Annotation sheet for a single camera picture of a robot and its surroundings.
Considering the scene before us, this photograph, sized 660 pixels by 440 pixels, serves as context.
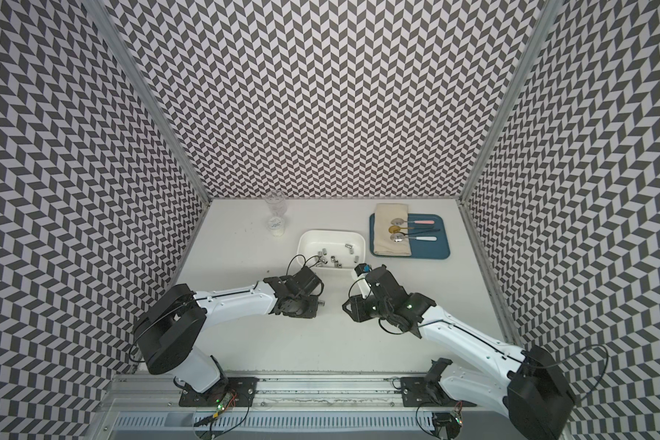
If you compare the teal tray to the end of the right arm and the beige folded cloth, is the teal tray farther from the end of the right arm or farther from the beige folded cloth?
the end of the right arm

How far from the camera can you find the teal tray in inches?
40.0

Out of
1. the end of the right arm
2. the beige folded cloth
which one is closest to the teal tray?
the beige folded cloth

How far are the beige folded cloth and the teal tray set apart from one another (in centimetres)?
1

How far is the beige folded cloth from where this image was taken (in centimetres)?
102
